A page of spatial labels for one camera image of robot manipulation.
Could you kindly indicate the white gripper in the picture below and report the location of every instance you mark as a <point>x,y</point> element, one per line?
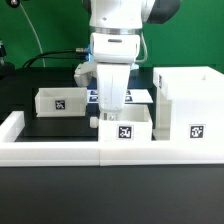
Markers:
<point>112,84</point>

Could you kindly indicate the white drawer tray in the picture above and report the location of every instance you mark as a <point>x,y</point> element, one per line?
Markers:
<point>134,124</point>
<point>61,102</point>

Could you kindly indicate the white drawer cabinet box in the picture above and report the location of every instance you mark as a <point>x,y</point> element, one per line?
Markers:
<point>189,104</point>

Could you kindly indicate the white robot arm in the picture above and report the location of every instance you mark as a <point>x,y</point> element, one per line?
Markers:
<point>115,42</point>

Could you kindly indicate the fiducial marker sheet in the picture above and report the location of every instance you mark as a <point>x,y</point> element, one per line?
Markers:
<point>133,96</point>

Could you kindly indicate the black stand at left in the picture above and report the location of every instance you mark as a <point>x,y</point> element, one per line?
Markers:
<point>6,68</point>

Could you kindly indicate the white U-shaped frame fence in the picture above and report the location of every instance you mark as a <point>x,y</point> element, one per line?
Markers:
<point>14,153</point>

